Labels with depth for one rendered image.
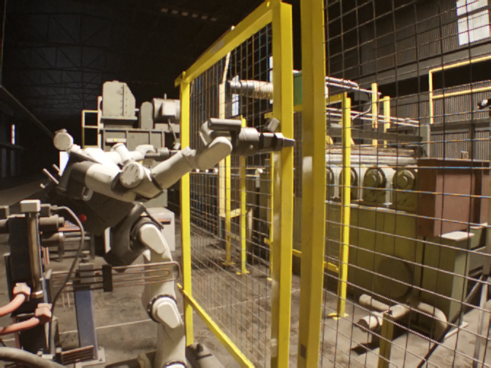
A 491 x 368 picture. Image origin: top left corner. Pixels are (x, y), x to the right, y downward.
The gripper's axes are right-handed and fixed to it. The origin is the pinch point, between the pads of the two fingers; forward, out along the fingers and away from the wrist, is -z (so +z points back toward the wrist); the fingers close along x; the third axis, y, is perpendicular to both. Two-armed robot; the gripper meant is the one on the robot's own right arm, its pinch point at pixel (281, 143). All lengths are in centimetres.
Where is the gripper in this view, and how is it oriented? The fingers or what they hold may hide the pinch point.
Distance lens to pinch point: 105.3
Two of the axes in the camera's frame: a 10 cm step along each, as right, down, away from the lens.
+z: -8.9, 0.2, -4.6
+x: -4.6, -0.5, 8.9
